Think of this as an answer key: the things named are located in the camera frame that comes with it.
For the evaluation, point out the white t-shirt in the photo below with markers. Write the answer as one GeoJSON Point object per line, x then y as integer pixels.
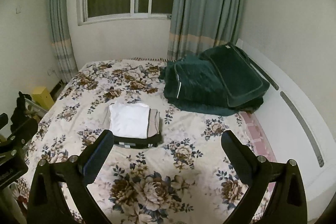
{"type": "Point", "coordinates": [130, 120]}

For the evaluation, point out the black folded clothes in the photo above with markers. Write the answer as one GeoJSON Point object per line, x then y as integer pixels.
{"type": "Point", "coordinates": [149, 142]}

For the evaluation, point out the black cloth heap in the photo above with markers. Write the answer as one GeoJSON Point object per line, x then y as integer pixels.
{"type": "Point", "coordinates": [21, 111]}

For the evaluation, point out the dark green pillow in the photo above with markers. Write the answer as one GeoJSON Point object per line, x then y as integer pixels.
{"type": "Point", "coordinates": [236, 74]}

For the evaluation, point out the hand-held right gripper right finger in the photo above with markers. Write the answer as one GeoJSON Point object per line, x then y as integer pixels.
{"type": "Point", "coordinates": [233, 151]}

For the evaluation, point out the white bed headboard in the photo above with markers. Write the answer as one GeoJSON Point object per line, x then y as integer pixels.
{"type": "Point", "coordinates": [294, 113]}

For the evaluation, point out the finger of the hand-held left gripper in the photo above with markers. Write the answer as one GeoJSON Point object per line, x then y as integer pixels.
{"type": "Point", "coordinates": [3, 120]}
{"type": "Point", "coordinates": [23, 130]}

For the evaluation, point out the wide grey-green curtain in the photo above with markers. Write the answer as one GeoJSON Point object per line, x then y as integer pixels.
{"type": "Point", "coordinates": [207, 3]}

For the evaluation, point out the beige folded shirt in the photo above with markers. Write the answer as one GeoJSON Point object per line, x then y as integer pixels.
{"type": "Point", "coordinates": [155, 123]}

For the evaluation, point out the dark green quilt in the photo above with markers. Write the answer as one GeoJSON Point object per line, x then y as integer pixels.
{"type": "Point", "coordinates": [194, 82]}

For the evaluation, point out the floral bed sheet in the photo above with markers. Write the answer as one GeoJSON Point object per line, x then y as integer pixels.
{"type": "Point", "coordinates": [147, 182]}

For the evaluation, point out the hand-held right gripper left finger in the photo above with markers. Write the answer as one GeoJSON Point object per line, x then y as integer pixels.
{"type": "Point", "coordinates": [100, 149]}

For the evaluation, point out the pink mattress cover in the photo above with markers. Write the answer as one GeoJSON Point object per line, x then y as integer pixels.
{"type": "Point", "coordinates": [253, 132]}

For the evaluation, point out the yellow box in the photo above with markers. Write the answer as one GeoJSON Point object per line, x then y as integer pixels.
{"type": "Point", "coordinates": [43, 98]}

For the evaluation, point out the narrow grey-green curtain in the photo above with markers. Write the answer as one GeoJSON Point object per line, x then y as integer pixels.
{"type": "Point", "coordinates": [60, 29]}

